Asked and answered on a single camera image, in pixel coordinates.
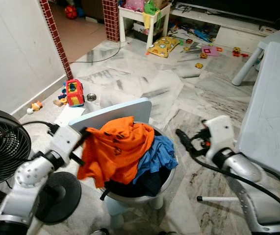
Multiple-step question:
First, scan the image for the orange shirt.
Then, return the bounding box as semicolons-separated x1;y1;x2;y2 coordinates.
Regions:
77;116;155;189

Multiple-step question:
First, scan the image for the white paper sheet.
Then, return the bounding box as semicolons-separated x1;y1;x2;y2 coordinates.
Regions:
55;105;86;125

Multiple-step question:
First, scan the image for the blue garment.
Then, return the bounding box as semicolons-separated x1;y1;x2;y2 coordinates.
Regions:
132;135;178;186

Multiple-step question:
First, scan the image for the red toy cube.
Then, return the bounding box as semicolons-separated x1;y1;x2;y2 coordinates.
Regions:
64;79;85;107

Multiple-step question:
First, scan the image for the round grey laundry basket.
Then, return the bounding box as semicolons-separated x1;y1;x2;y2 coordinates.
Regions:
98;125;178;204

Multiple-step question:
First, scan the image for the dark navy garment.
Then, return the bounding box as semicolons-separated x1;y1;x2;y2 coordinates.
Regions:
105;166;172;197

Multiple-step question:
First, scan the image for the small toy figure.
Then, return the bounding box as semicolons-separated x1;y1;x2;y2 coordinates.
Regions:
27;100;43;114

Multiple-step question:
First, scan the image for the large white folding table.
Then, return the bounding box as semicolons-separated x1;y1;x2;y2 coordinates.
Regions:
197;42;280;202

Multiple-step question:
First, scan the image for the black standing fan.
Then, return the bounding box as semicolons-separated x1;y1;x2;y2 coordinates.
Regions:
0;108;81;235

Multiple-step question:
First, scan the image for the pink square toy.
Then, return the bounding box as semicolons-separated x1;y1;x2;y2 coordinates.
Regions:
201;45;219;57

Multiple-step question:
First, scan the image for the yellow toy cushion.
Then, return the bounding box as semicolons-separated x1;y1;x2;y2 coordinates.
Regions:
147;36;180;58

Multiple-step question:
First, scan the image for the white television bench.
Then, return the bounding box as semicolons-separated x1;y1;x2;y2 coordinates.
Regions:
172;2;280;37

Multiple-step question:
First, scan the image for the small light grey table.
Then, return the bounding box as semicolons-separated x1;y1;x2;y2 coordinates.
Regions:
231;28;280;86

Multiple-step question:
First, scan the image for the red ball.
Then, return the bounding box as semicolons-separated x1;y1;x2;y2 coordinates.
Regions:
65;5;78;19

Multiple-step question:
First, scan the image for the black television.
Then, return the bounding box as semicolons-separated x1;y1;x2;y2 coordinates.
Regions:
179;0;280;21

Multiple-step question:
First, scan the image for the small white side table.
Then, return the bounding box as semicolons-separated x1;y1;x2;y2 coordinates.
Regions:
119;0;171;49

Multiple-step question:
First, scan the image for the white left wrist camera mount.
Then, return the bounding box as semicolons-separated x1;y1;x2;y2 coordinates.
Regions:
49;125;84;157

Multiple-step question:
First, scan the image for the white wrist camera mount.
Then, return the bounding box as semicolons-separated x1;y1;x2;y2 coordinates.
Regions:
206;116;236;157
49;125;84;157

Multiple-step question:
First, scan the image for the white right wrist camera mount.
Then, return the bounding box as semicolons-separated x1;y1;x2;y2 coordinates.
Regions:
206;116;236;157

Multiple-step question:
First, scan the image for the black floor cable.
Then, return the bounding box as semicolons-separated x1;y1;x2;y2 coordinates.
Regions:
71;42;123;64

